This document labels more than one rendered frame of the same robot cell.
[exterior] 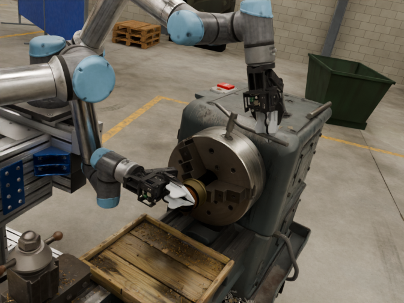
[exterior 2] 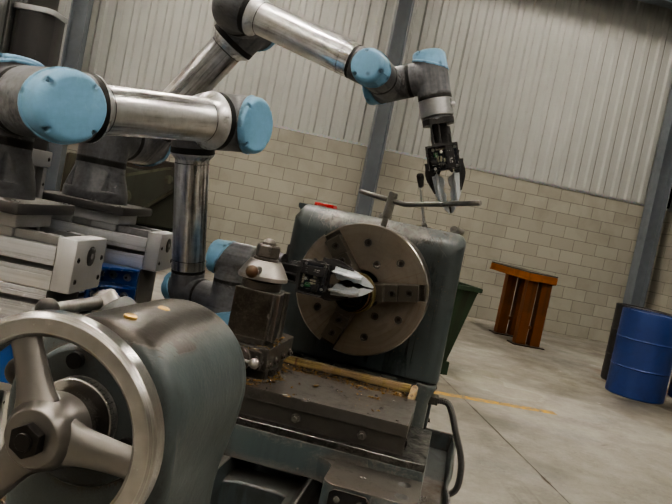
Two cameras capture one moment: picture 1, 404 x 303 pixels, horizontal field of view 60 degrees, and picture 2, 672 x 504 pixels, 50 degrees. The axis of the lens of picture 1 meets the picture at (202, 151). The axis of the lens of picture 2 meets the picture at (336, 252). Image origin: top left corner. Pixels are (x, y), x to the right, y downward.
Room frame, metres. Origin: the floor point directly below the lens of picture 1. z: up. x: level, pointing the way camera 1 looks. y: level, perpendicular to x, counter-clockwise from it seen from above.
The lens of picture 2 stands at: (-0.61, 0.50, 1.24)
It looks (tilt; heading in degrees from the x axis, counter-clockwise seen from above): 3 degrees down; 344
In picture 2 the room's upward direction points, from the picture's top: 11 degrees clockwise
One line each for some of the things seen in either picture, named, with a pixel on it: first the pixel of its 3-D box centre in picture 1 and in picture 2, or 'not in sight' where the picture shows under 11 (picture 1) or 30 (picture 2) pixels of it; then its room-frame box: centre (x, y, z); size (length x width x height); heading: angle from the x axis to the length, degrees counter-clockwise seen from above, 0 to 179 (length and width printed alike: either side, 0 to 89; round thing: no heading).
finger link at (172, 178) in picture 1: (169, 183); (334, 270); (0.87, 0.07, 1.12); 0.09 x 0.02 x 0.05; 63
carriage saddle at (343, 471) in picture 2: not in sight; (272, 436); (0.42, 0.24, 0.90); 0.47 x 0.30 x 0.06; 64
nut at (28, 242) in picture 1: (29, 239); (268, 249); (0.50, 0.29, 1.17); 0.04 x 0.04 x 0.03
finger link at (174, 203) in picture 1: (176, 202); (349, 292); (0.83, 0.04, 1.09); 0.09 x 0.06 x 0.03; 63
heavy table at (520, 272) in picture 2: not in sight; (515, 302); (8.62, -4.93, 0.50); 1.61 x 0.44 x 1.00; 171
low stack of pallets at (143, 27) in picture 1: (137, 33); not in sight; (8.96, 2.11, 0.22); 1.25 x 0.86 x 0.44; 174
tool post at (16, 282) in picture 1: (35, 276); (260, 310); (0.50, 0.28, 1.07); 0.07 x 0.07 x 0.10; 64
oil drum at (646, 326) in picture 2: not in sight; (643, 354); (5.62, -4.74, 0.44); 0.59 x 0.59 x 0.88
